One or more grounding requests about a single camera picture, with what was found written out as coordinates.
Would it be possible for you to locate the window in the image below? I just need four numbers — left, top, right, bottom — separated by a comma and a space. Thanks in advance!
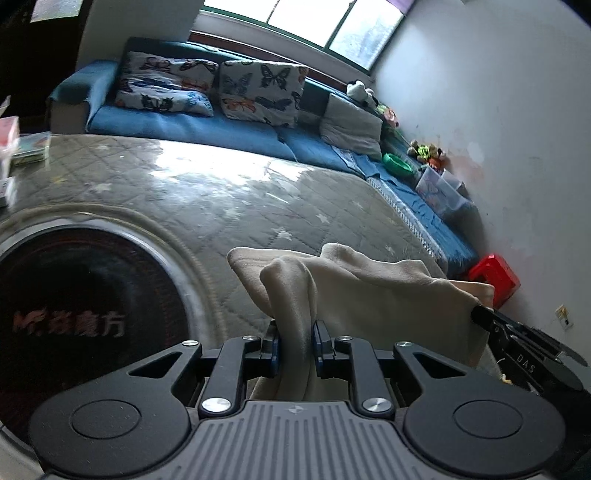
191, 0, 407, 70

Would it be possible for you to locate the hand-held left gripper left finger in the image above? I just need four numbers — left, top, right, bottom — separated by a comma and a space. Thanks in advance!
124, 318, 282, 414

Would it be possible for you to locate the grey pillow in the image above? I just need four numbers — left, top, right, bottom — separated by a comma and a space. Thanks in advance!
320, 93, 384, 160

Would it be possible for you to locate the pink green plush toy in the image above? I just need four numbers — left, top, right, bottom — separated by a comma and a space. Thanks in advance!
376, 104, 400, 128

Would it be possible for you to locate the green booklet stack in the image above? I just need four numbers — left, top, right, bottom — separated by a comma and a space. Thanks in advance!
11, 131, 52, 166

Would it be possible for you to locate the pink tissue box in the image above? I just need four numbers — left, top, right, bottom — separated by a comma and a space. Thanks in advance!
0, 95, 21, 181

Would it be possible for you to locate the dark wooden door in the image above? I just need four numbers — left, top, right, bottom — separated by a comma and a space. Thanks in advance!
0, 0, 93, 134

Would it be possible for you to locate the blue sofa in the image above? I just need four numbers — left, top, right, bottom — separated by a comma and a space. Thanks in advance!
48, 37, 481, 280

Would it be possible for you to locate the brown plush toy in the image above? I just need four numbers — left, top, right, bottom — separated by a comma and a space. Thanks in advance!
425, 144, 448, 169

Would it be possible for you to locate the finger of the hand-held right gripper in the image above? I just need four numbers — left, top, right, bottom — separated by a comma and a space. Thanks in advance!
470, 305, 504, 337

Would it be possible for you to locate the flat butterfly print pillow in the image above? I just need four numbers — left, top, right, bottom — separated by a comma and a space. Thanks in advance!
115, 51, 220, 116

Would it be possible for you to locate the panda plush toy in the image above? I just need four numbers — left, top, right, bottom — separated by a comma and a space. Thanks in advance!
346, 80, 380, 109

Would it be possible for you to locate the red plastic stool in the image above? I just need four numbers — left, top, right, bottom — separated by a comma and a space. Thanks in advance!
467, 253, 522, 309

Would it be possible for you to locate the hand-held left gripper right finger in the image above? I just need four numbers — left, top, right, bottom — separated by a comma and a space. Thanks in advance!
311, 320, 467, 412

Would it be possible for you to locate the clear plastic storage box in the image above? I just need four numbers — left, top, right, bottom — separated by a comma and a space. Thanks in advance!
416, 165, 468, 219

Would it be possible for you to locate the blue sofa blanket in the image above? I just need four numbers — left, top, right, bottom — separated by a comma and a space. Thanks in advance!
332, 148, 479, 278

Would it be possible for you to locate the cream shirt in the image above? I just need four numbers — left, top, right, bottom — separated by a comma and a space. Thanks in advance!
228, 242, 504, 404

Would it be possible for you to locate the square butterfly print pillow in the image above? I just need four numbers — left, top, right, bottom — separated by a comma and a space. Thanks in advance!
218, 60, 309, 129

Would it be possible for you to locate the green bowl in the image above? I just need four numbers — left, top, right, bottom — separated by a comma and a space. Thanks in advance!
382, 153, 415, 176

